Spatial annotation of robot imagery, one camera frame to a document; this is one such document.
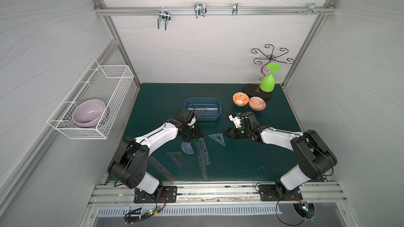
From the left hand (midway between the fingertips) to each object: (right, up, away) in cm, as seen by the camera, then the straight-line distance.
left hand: (201, 137), depth 86 cm
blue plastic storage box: (+3, +10, +18) cm, 21 cm away
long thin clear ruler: (-1, +15, +19) cm, 24 cm away
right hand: (+13, +1, +4) cm, 13 cm away
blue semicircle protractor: (-9, -7, +3) cm, 12 cm away
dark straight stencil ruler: (-21, -16, -4) cm, 27 cm away
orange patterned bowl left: (+27, +21, +25) cm, 42 cm away
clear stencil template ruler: (+1, -11, 0) cm, 11 cm away
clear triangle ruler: (-3, +12, +19) cm, 22 cm away
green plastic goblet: (+39, +30, +5) cm, 49 cm away
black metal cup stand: (+39, +28, +30) cm, 56 cm away
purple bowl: (-45, +15, -24) cm, 53 cm away
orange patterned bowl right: (+38, +18, +22) cm, 48 cm away
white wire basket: (-47, +29, -7) cm, 56 cm away
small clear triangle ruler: (-14, -11, 0) cm, 18 cm away
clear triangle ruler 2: (+7, -2, +7) cm, 11 cm away
